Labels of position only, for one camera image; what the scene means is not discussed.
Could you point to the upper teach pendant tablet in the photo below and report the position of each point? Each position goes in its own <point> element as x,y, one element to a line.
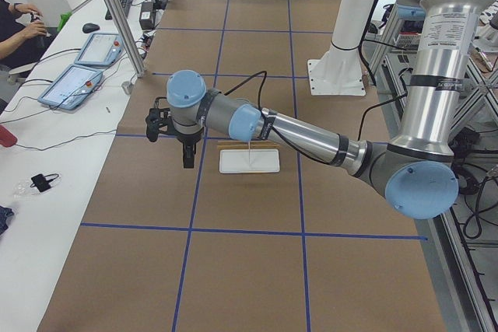
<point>100,50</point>

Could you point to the teach pendant tablet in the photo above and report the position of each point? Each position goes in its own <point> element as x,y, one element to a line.
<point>100,50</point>
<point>71,87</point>

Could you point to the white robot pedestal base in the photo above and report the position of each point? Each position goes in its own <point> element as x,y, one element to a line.
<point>339,72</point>

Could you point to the lower teach pendant tablet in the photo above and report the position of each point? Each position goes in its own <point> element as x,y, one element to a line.
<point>71,87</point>

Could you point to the white towel rack with wooden bars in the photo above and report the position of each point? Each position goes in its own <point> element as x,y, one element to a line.
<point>253,157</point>

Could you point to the aluminium frame post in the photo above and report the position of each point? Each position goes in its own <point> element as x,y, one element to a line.
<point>120,21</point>

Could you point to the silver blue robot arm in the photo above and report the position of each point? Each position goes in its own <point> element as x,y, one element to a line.
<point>412,171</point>

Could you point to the small black device on table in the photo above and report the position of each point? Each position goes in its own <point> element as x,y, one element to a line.
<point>40,182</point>

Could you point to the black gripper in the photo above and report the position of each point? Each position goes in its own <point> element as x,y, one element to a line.
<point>187,140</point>

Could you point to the red object at table edge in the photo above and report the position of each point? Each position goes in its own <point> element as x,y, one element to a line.
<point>7,138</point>

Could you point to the black power adapter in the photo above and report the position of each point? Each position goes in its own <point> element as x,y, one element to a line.
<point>147,17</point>

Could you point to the black computer mouse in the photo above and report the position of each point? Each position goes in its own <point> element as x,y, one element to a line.
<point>90,27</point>

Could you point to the seated person in black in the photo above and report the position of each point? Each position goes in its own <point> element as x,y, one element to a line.
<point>18,42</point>

